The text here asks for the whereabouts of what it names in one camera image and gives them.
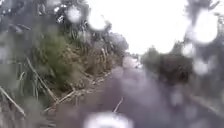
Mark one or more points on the dark wet asphalt path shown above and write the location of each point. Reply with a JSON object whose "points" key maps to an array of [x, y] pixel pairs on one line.
{"points": [[133, 100]]}

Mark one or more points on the dark green bushes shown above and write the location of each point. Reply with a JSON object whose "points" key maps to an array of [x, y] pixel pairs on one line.
{"points": [[173, 66]]}

